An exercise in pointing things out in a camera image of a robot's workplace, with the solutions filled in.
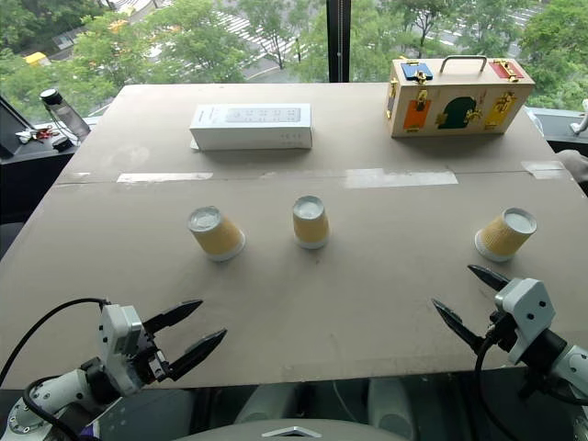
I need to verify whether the short clear tape strip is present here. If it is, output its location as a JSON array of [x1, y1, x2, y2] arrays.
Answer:
[[520, 160, 568, 181]]

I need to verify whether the black side cabinet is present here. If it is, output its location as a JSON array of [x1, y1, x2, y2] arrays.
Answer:
[[0, 94, 80, 227]]

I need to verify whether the clear bottle with black cap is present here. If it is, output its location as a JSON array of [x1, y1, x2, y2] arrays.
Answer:
[[38, 87, 92, 144]]

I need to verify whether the yellow ribbed paper cup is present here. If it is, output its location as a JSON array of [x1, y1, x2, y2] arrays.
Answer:
[[291, 195, 332, 251], [187, 205, 247, 264], [473, 207, 538, 264]]

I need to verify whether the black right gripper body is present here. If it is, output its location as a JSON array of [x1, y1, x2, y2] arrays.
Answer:
[[481, 311, 522, 354]]

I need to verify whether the wide clear tape strip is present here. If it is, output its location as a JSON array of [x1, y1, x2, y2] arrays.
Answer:
[[344, 167, 460, 189]]

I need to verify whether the long clear tape strip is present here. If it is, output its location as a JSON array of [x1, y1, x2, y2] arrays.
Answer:
[[115, 171, 215, 185]]

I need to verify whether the black window frame post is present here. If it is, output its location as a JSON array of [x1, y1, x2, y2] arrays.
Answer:
[[326, 0, 353, 85]]

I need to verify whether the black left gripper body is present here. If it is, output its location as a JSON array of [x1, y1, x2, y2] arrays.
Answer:
[[133, 323, 177, 385]]

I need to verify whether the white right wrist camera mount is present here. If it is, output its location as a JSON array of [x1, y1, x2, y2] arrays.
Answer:
[[493, 277, 557, 367]]

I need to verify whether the grey robot torso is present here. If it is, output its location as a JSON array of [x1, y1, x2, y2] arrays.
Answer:
[[173, 416, 417, 441]]

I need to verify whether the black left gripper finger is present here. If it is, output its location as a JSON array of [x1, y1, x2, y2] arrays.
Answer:
[[142, 300, 204, 337], [166, 328, 228, 382]]

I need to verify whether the wooden lock box with handle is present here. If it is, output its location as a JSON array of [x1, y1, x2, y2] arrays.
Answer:
[[384, 54, 537, 140]]

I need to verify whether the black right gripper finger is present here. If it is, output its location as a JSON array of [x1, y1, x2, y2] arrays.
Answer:
[[467, 264, 511, 292], [431, 298, 487, 355]]

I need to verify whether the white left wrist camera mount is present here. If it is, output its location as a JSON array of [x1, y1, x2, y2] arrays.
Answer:
[[96, 303, 147, 397]]

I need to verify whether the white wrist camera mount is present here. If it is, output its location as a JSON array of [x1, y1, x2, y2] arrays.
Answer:
[[493, 277, 557, 367], [96, 303, 147, 397]]

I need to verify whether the white cardboard product box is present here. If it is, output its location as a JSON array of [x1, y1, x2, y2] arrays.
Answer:
[[188, 102, 315, 153]]

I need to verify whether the small white object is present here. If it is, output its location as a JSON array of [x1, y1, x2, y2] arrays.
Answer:
[[569, 97, 588, 136]]

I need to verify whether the grey-brown rounded object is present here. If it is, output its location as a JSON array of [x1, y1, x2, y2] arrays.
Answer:
[[556, 148, 588, 195]]

